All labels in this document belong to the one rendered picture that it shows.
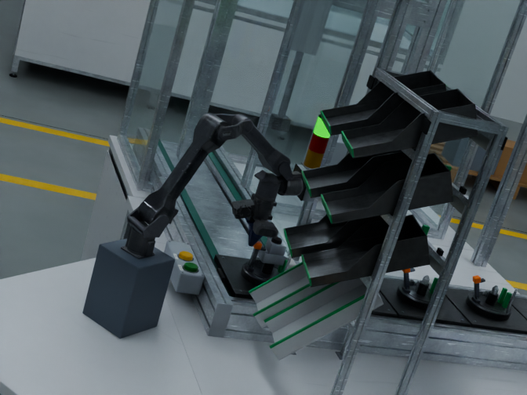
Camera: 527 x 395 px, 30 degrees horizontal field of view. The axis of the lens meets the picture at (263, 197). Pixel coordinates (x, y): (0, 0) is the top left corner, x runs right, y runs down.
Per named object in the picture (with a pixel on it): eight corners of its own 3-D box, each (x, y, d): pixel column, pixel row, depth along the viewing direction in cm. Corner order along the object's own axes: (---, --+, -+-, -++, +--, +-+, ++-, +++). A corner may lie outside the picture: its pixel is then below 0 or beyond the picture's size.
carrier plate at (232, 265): (233, 299, 263) (235, 292, 262) (213, 259, 284) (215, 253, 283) (314, 309, 271) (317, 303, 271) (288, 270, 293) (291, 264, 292)
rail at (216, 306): (207, 335, 259) (218, 299, 256) (151, 202, 338) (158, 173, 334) (227, 338, 261) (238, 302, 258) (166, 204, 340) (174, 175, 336)
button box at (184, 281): (175, 292, 269) (180, 272, 267) (161, 258, 287) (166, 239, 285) (199, 295, 271) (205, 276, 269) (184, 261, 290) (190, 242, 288)
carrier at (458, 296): (470, 330, 289) (485, 292, 285) (435, 291, 310) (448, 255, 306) (537, 338, 298) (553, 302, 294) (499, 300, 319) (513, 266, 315)
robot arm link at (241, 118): (215, 135, 241) (243, 103, 242) (197, 123, 247) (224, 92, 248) (271, 195, 262) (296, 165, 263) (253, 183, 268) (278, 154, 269)
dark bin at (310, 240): (291, 258, 238) (286, 230, 235) (285, 237, 250) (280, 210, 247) (404, 237, 239) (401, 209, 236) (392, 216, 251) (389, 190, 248)
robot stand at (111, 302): (81, 313, 252) (99, 244, 245) (119, 302, 263) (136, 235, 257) (119, 339, 245) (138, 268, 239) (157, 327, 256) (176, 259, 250)
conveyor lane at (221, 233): (225, 329, 266) (234, 296, 263) (169, 204, 340) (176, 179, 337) (320, 339, 276) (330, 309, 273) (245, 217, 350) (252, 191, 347)
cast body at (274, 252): (262, 262, 272) (268, 240, 270) (257, 255, 276) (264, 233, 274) (289, 266, 275) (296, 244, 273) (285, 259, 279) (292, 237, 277)
